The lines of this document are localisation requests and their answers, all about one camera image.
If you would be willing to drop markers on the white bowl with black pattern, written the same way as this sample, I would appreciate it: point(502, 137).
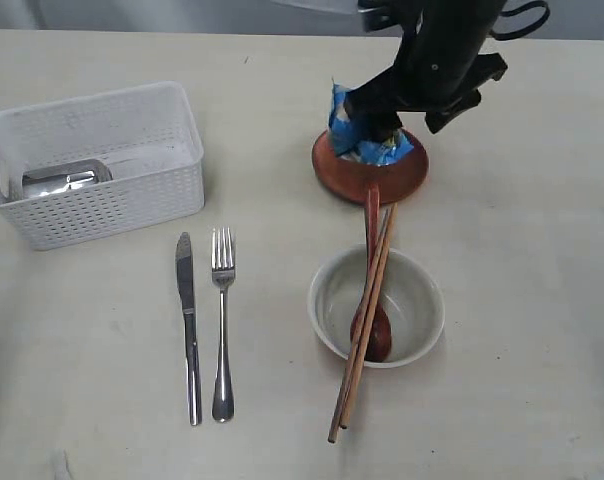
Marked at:
point(409, 295)

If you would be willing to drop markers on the silver metal fork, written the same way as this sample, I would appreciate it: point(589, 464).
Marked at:
point(223, 276)

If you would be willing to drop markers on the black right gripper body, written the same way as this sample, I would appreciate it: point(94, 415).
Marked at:
point(440, 70)

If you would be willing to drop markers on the white perforated plastic basket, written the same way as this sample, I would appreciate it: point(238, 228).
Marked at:
point(147, 138)

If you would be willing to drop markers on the blue chips bag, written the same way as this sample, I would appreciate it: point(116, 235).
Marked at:
point(350, 141)

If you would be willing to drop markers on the silver table knife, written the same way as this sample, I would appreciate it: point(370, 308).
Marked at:
point(185, 284)

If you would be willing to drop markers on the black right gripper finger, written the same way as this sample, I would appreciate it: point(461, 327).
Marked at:
point(382, 125)
point(378, 95)

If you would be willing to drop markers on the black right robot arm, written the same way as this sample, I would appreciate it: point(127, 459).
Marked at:
point(508, 24)

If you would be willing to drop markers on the brown wooden chopstick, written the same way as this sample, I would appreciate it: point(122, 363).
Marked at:
point(372, 234)
point(366, 318)

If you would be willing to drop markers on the silver metal cup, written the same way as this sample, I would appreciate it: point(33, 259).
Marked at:
point(63, 178)

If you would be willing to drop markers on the brown round plate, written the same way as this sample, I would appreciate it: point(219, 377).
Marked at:
point(350, 180)

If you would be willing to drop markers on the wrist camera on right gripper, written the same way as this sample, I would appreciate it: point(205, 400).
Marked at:
point(378, 15)

